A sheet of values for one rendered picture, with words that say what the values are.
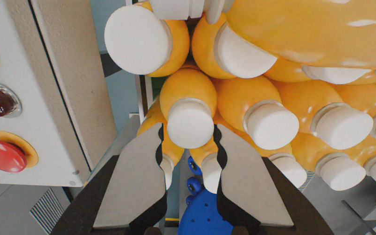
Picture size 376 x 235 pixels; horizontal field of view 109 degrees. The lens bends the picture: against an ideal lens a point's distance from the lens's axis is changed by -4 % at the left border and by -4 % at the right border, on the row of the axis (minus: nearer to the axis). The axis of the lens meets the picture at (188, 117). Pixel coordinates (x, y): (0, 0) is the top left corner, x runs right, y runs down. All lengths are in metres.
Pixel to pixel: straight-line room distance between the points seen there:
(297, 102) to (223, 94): 0.08
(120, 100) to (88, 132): 1.21
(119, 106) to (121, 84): 0.21
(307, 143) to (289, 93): 0.08
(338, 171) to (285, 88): 0.11
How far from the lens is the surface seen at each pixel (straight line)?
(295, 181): 0.20
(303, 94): 0.20
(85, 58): 0.20
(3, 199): 1.90
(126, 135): 1.12
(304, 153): 0.24
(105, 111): 0.23
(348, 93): 0.25
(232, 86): 0.17
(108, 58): 0.31
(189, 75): 0.16
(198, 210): 0.35
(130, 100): 1.37
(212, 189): 0.17
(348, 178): 0.24
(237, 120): 0.16
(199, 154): 0.18
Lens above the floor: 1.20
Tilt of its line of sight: 62 degrees down
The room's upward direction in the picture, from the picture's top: 177 degrees clockwise
